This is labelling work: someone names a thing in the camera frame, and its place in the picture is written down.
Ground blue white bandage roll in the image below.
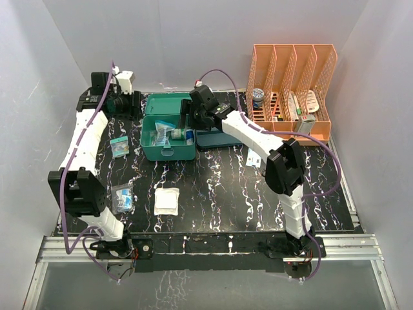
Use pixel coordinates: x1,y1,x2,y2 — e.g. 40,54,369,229
185,129,194,145

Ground white plastic medicine bottle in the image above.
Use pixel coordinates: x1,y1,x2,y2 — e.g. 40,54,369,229
170,129,186,140

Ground green medicine kit box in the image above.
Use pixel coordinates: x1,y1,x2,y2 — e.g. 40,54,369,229
140,93,196,161

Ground blue mask package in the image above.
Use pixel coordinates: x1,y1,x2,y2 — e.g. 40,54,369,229
152,120,176,147

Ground white grey device box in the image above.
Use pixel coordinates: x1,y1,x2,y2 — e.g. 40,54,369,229
294,114,316,135

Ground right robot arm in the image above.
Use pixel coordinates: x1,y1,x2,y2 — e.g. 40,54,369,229
179,85,322,258

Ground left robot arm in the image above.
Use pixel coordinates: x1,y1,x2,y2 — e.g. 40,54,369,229
48,67,141,258

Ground dark teal divider tray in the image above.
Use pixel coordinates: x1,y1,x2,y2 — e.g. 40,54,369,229
196,128,242,151

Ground small teal zip bag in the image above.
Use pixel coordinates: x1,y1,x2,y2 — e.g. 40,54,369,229
110,136,129,158

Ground blue lid round jar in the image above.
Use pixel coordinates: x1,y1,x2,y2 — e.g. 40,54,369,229
252,88,265,109

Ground orange file organizer rack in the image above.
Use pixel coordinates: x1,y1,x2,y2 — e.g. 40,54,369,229
245,44,337,143

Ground white tube packages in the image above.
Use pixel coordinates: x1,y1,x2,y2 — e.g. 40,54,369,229
288,92,301,121

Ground clear bag blue items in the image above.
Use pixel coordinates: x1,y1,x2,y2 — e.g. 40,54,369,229
111,183,133,214

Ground white gauze pad package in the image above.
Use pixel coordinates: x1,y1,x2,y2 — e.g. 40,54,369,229
154,188,179,216

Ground white blister card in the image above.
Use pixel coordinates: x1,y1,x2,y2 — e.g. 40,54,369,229
306,90,320,114

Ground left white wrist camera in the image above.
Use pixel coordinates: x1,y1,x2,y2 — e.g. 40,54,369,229
113,66,135,95

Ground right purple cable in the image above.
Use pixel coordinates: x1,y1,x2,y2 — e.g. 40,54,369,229
196,69,343,280

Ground purple cable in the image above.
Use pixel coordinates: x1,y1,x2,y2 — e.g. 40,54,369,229
196,69,343,280
57,59,119,282

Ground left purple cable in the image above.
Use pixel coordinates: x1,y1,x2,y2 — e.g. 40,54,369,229
57,59,119,282

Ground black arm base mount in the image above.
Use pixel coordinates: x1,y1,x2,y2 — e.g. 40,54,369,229
90,231,327,273

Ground aluminium frame rail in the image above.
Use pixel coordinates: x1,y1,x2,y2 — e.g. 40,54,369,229
24,234,398,309

